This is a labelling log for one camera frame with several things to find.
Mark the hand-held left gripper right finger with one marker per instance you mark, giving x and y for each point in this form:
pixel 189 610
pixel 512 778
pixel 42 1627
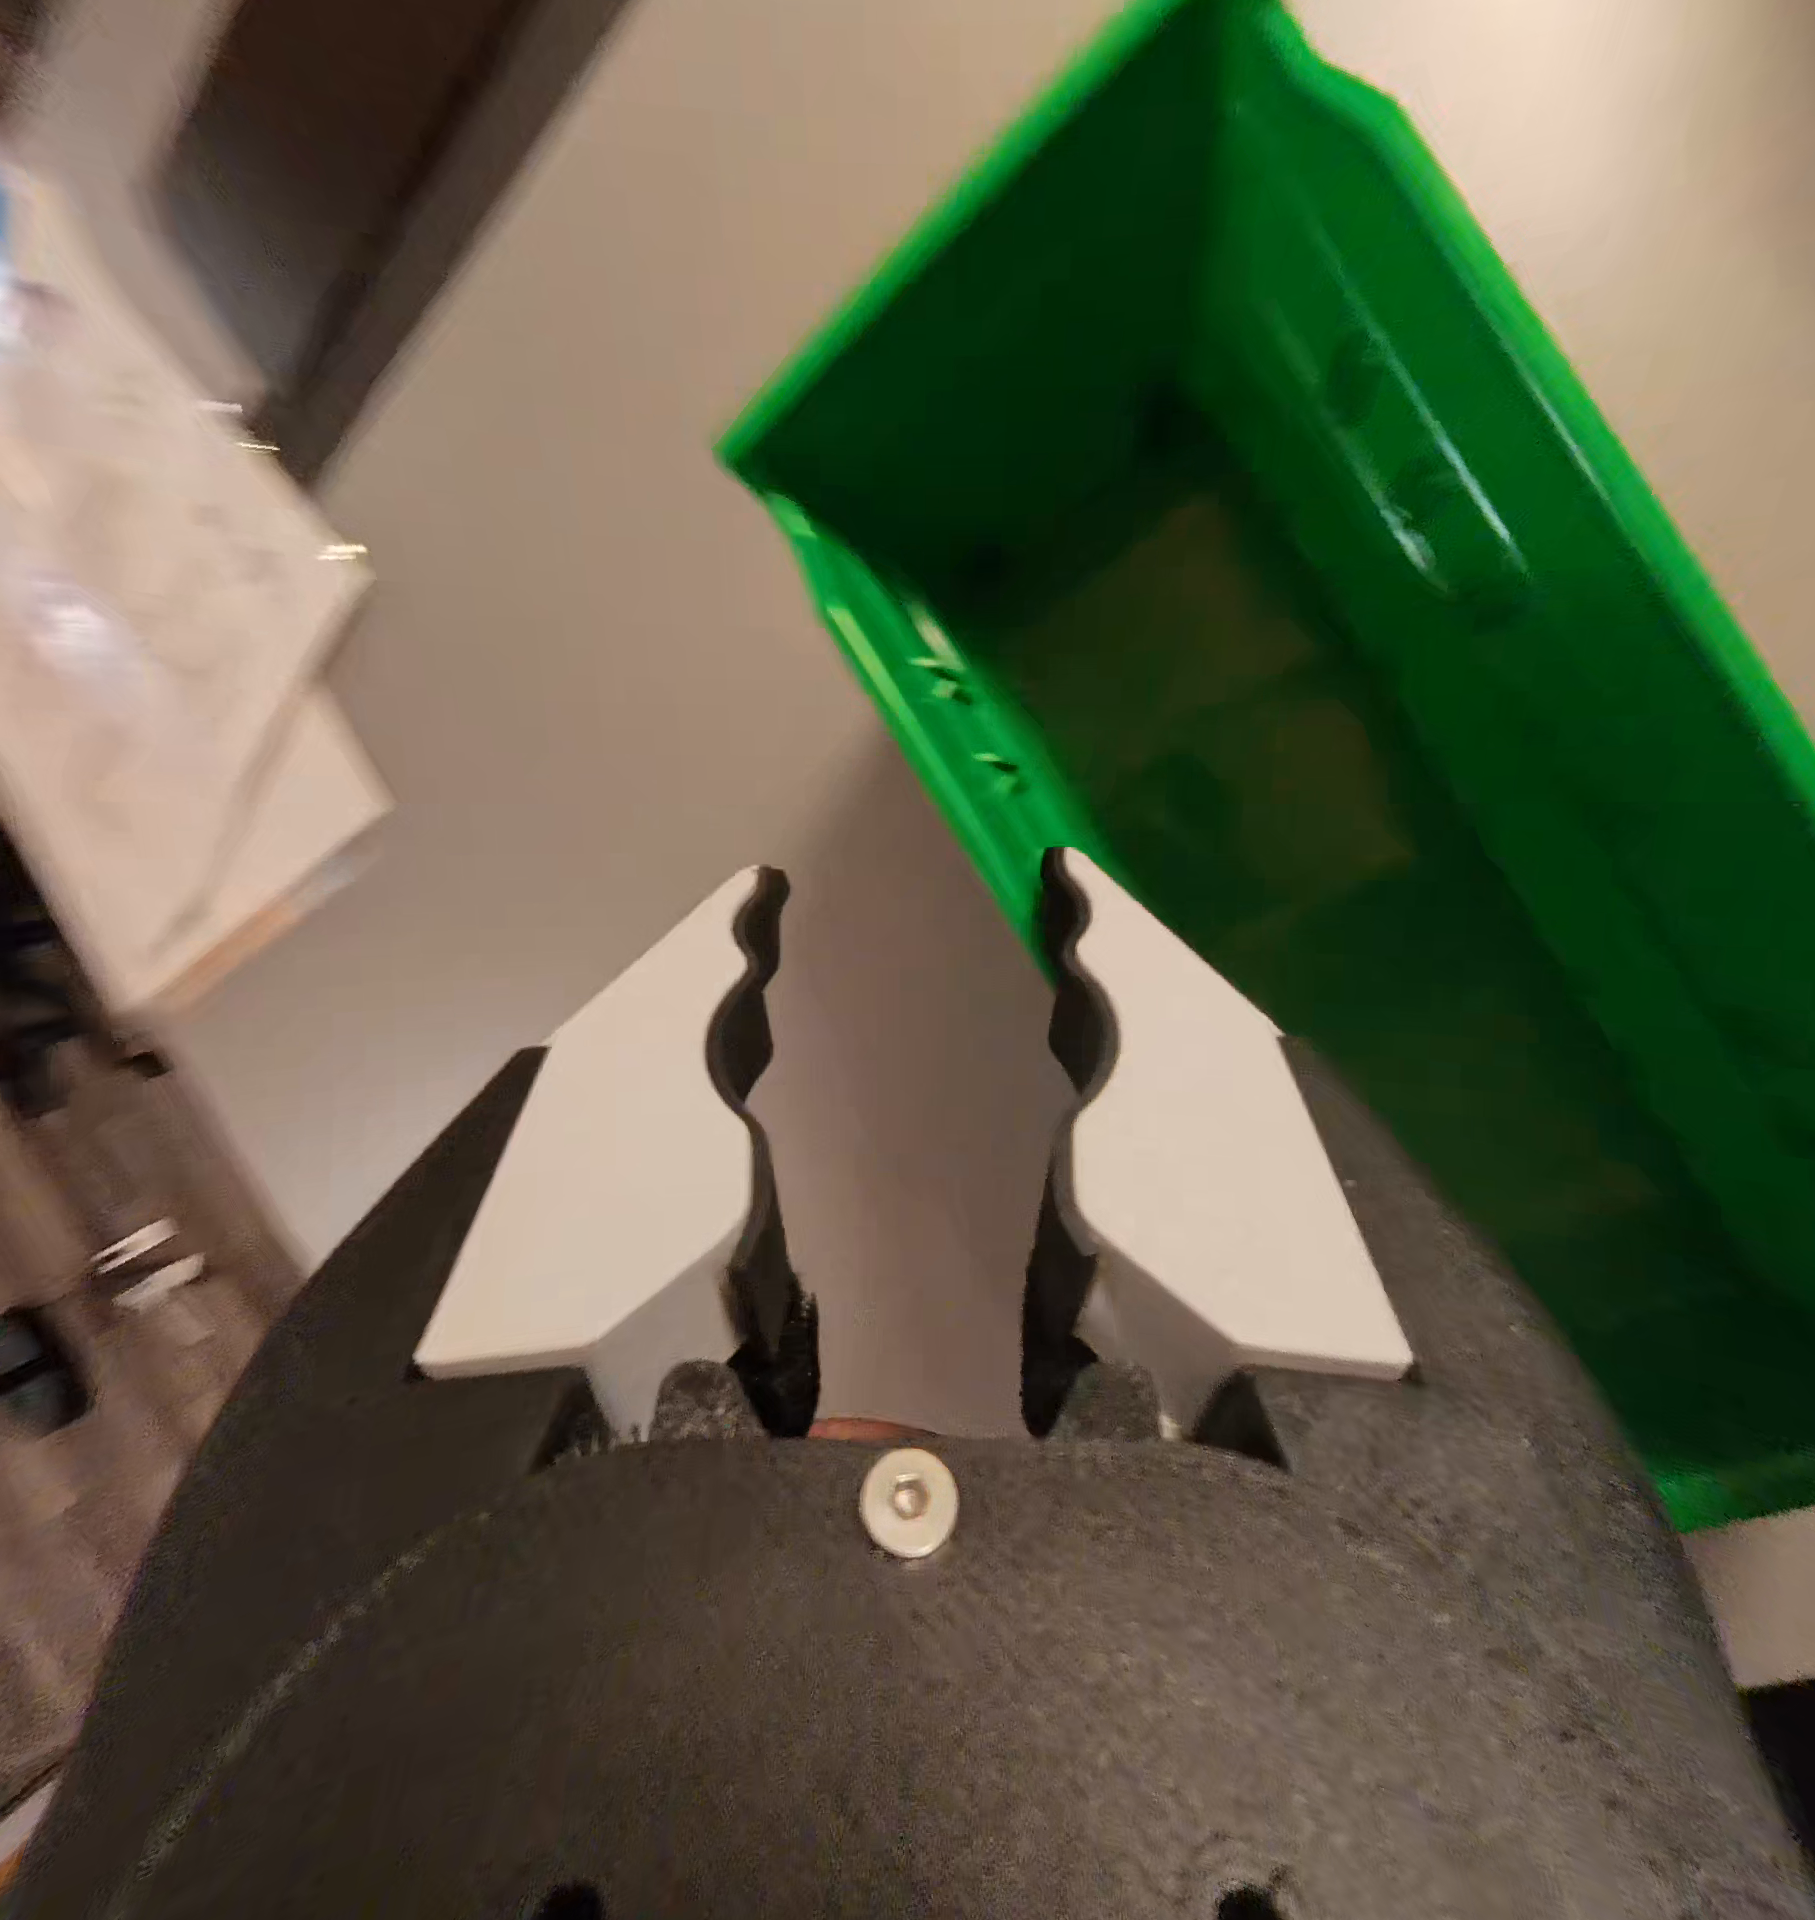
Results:
pixel 1216 1204

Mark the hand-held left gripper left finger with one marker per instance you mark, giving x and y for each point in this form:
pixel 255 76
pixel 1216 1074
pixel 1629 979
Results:
pixel 596 1204

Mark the green plastic bin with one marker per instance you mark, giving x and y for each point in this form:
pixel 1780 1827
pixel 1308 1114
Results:
pixel 1297 751

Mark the printed paper sheet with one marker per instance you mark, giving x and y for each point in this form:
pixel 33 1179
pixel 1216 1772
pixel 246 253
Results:
pixel 141 601

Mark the dark brown desk hatch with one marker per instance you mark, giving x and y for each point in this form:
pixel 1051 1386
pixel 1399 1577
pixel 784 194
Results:
pixel 342 194

